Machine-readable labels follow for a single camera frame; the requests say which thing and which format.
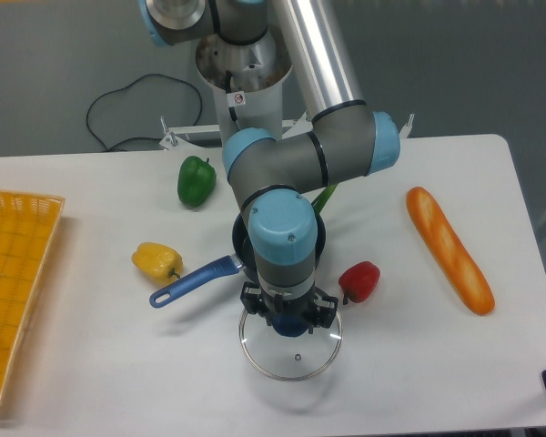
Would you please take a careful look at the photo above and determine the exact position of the orange baguette bread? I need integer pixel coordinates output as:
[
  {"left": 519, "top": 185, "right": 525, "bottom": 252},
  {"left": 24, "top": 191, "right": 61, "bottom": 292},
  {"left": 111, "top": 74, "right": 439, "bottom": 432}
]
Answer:
[{"left": 406, "top": 187, "right": 495, "bottom": 316}]

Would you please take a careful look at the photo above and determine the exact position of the green bell pepper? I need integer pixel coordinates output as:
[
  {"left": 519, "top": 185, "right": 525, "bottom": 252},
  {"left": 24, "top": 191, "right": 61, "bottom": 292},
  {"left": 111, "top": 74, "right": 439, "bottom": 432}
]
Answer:
[{"left": 177, "top": 156, "right": 217, "bottom": 208}]

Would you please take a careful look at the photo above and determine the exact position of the yellow bell pepper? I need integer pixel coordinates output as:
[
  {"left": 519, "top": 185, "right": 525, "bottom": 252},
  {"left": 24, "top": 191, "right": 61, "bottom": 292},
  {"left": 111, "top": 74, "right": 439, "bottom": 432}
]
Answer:
[{"left": 131, "top": 242, "right": 183, "bottom": 281}]

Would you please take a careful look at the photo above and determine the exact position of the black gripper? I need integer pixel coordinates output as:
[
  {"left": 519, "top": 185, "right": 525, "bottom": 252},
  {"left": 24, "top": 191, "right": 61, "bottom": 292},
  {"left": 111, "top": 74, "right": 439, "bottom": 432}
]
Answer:
[{"left": 240, "top": 278, "right": 339, "bottom": 334}]

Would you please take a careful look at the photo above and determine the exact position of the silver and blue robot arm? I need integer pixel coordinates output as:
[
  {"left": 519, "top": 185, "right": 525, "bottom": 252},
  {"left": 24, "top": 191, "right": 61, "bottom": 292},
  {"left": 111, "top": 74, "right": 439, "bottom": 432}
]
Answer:
[{"left": 140, "top": 1, "right": 400, "bottom": 337}]

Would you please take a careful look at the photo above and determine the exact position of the glass pot lid blue knob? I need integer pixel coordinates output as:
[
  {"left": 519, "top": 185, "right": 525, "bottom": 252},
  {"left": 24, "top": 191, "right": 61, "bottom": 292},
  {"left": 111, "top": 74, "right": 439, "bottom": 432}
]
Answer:
[{"left": 238, "top": 311, "right": 343, "bottom": 381}]

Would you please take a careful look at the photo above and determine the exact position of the red bell pepper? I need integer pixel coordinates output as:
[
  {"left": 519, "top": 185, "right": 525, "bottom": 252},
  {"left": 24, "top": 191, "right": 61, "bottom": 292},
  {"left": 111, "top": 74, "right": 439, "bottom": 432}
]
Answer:
[{"left": 339, "top": 261, "right": 380, "bottom": 305}]

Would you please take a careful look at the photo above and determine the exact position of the black cable on floor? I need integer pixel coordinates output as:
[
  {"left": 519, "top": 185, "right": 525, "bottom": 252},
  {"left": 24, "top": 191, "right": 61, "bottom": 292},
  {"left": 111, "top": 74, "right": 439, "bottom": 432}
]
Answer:
[{"left": 86, "top": 73, "right": 204, "bottom": 153}]

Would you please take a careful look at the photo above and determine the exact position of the yellow woven basket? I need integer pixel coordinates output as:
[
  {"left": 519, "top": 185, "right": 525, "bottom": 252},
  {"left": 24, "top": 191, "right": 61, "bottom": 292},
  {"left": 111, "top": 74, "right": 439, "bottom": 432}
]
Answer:
[{"left": 0, "top": 189, "right": 65, "bottom": 404}]

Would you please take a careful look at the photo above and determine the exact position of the green scallion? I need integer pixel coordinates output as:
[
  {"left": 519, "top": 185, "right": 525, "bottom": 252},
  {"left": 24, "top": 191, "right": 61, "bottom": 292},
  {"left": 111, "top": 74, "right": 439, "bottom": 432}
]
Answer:
[{"left": 311, "top": 185, "right": 338, "bottom": 215}]

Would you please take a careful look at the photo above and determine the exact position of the dark blue saucepan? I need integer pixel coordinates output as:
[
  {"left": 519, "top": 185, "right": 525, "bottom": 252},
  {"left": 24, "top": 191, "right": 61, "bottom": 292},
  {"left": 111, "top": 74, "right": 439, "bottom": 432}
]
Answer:
[{"left": 149, "top": 211, "right": 326, "bottom": 308}]

